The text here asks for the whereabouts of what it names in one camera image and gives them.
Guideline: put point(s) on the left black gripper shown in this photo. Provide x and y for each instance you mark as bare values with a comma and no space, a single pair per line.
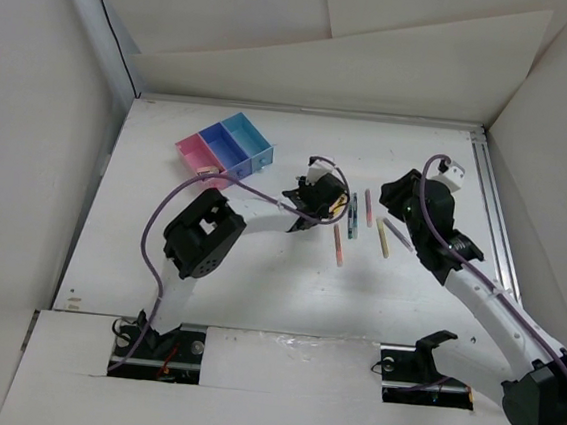
302,185

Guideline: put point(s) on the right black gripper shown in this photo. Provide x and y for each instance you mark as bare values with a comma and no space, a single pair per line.
394,192

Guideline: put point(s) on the lilac pen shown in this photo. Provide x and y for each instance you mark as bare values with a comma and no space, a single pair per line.
399,235

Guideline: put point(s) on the orange pink pen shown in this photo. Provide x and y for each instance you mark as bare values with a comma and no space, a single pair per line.
338,245

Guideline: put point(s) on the pink beige eraser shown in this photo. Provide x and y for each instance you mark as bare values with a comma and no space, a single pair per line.
207,170

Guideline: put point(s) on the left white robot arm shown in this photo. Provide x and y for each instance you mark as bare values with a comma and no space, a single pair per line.
199,238

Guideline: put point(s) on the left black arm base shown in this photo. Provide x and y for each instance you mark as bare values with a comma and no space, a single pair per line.
175,357

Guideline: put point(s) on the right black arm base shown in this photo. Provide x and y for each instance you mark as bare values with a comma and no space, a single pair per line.
409,375

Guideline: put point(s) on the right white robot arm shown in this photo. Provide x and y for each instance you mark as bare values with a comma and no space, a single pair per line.
532,388

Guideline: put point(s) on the cream yellow pen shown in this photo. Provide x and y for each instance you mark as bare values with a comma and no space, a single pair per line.
382,238

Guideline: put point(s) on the dark blue plastic bin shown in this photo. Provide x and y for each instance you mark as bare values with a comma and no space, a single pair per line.
234,159

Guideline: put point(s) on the light blue plastic bin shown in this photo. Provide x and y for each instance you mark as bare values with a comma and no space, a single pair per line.
253,143

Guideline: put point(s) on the pink plastic bin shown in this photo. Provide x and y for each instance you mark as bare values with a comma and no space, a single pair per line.
195,151

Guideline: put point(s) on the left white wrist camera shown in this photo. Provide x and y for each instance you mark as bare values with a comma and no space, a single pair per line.
317,168

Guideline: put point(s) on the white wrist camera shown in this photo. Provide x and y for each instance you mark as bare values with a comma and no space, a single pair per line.
451,175
317,168

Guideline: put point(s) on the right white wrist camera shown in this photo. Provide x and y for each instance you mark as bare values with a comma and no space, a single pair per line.
451,175

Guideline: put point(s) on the aluminium rail right side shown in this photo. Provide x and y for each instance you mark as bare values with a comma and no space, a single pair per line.
501,256

